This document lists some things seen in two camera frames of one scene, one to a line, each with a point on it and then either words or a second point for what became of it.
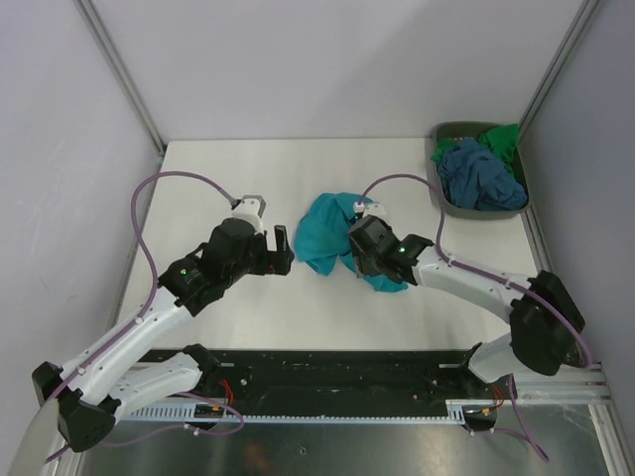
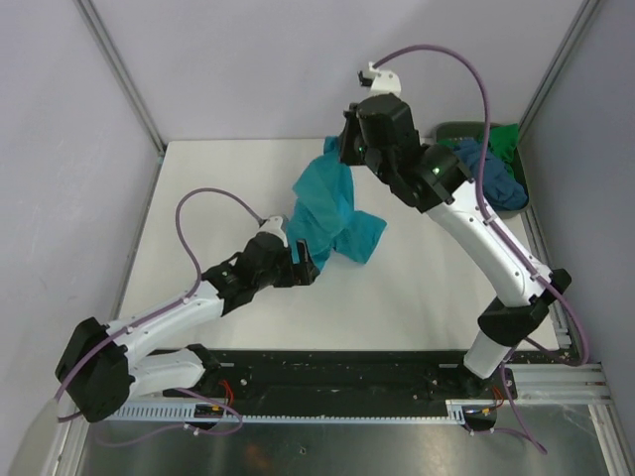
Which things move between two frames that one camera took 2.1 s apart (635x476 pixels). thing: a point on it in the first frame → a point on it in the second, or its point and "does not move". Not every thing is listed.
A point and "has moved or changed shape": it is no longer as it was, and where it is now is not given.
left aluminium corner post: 102,37 does not move
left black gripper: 283,254 → 299,274
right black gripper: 362,266 → 346,154
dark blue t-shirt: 475,178 does not move
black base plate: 338,377 does not move
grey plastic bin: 456,130 does not move
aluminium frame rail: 570,384 does not move
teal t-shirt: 323,235 has moved or changed shape
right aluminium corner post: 586,12 does not move
